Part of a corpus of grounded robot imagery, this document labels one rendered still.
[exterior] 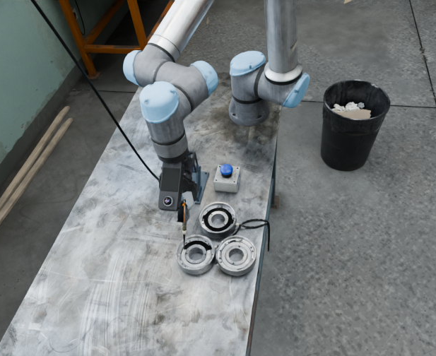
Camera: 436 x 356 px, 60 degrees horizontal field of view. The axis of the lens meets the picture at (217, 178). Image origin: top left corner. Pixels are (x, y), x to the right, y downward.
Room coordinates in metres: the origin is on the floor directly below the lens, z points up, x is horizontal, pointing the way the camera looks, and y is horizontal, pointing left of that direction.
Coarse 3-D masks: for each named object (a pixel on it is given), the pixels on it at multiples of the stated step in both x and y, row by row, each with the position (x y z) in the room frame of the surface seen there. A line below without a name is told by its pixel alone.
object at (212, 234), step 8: (208, 208) 0.65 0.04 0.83; (232, 208) 0.63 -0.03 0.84; (200, 216) 0.62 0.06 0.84; (216, 216) 0.63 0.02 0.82; (224, 216) 0.61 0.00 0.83; (232, 216) 0.61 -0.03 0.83; (200, 224) 0.59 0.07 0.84; (224, 224) 0.59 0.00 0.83; (232, 224) 0.57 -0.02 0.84; (208, 232) 0.56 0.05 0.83; (216, 232) 0.56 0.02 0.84; (224, 232) 0.56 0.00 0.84
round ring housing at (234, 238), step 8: (224, 240) 0.53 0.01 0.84; (232, 240) 0.53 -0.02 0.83; (240, 240) 0.53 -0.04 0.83; (248, 240) 0.52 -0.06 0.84; (232, 248) 0.51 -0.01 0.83; (240, 248) 0.50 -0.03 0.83; (216, 256) 0.48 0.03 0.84; (256, 256) 0.47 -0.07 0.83; (224, 264) 0.46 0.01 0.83; (232, 264) 0.46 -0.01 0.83; (240, 264) 0.46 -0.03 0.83; (248, 264) 0.45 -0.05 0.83; (232, 272) 0.44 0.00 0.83; (240, 272) 0.43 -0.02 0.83
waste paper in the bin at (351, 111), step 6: (360, 102) 1.60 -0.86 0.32; (336, 108) 1.58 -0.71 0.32; (342, 108) 1.58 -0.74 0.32; (348, 108) 1.57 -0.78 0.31; (354, 108) 1.56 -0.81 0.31; (360, 108) 1.58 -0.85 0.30; (342, 114) 1.50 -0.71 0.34; (348, 114) 1.49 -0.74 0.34; (354, 114) 1.48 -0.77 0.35; (360, 114) 1.47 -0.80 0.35; (366, 114) 1.46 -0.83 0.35
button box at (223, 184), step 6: (234, 168) 0.78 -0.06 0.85; (216, 174) 0.76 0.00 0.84; (222, 174) 0.75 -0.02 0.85; (228, 174) 0.75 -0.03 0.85; (234, 174) 0.75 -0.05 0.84; (240, 174) 0.78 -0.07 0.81; (216, 180) 0.74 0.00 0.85; (222, 180) 0.73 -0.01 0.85; (228, 180) 0.73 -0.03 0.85; (234, 180) 0.73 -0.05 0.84; (216, 186) 0.73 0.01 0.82; (222, 186) 0.73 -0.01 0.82; (228, 186) 0.72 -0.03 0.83; (234, 186) 0.71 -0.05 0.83; (234, 192) 0.71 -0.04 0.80
